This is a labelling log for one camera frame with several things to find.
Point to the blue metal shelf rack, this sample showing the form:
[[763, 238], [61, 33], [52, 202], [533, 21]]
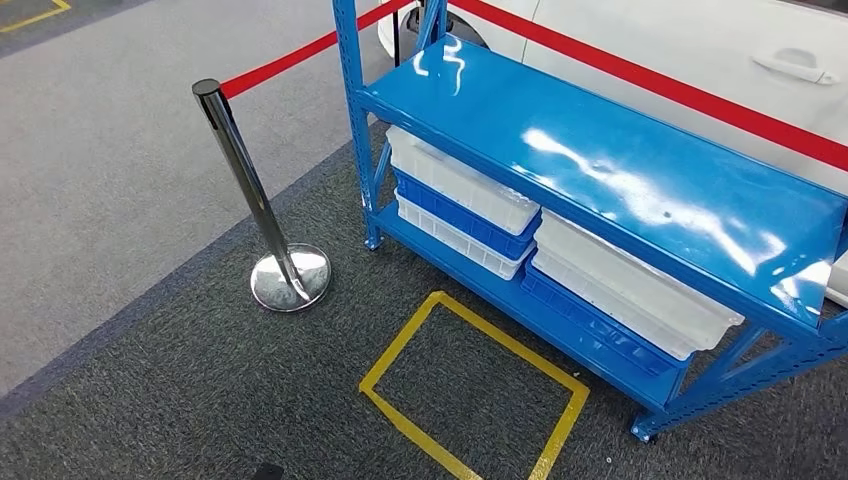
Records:
[[596, 166]]

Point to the white plastic crate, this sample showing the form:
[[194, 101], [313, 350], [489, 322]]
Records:
[[629, 291], [457, 242], [457, 179]]

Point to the yellow floor tape square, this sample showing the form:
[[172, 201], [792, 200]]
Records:
[[33, 18], [397, 361]]

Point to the chrome barrier stanchion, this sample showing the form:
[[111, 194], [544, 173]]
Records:
[[245, 172]]

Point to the black car wheel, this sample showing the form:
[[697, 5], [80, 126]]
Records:
[[464, 30]]

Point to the red barrier belt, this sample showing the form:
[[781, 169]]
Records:
[[662, 83]]

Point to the white car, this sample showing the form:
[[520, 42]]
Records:
[[662, 40]]

